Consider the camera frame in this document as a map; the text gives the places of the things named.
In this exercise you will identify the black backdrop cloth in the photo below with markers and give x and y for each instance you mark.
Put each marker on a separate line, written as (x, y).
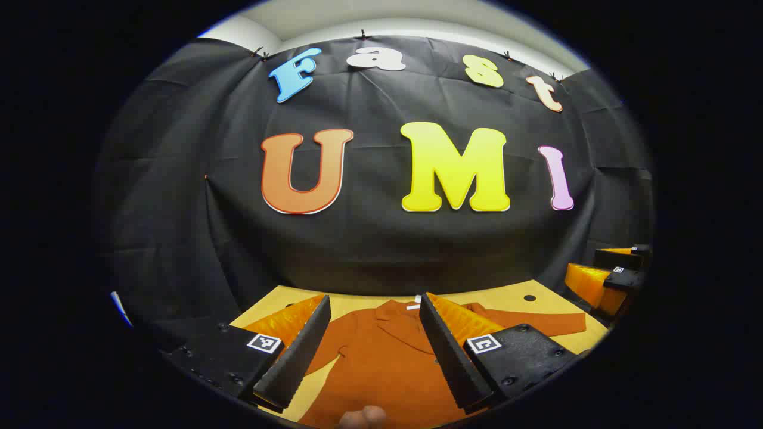
(369, 250)

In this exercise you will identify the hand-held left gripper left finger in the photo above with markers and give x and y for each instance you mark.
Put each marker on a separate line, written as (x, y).
(298, 351)

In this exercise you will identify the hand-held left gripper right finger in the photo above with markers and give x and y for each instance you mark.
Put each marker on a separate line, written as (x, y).
(447, 351)

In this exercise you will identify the orange knit garment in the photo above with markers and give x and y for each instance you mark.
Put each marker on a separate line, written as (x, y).
(387, 369)

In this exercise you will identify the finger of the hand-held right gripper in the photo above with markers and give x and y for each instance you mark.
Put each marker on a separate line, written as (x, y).
(590, 286)
(620, 258)

